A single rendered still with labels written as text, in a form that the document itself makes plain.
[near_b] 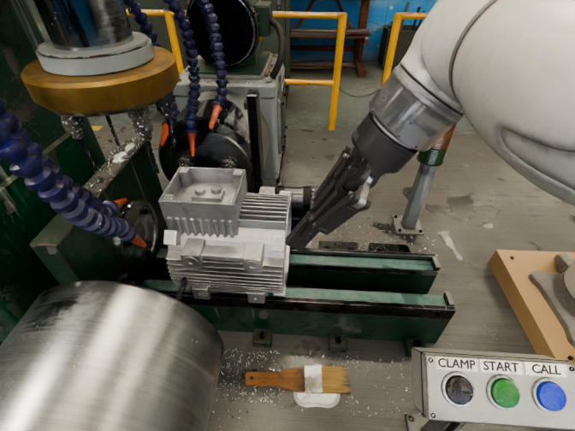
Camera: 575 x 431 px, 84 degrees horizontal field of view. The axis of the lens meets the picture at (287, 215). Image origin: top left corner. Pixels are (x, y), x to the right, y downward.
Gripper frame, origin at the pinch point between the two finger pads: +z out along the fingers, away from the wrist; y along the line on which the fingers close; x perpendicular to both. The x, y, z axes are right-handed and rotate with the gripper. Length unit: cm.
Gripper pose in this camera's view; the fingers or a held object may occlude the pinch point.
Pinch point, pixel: (305, 232)
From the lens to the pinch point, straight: 50.1
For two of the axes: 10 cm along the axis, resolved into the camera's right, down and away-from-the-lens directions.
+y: -0.6, 6.6, -7.5
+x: 8.6, 4.1, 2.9
